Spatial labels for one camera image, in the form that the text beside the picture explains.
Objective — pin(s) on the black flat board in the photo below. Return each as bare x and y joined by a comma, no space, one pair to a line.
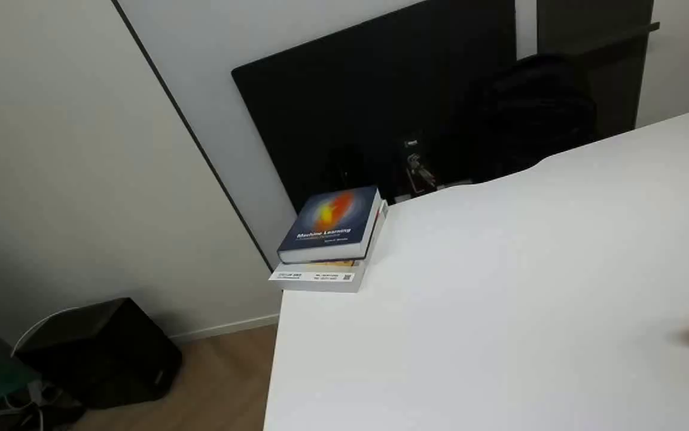
345,103

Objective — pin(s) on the blue book orange cover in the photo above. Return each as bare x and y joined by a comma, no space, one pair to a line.
331,220

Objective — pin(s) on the dark vertical wall panel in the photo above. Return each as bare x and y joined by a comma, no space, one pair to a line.
599,48

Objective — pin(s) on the white thick book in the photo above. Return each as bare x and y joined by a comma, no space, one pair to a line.
321,276

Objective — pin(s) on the black box speaker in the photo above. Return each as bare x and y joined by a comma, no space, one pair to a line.
107,351

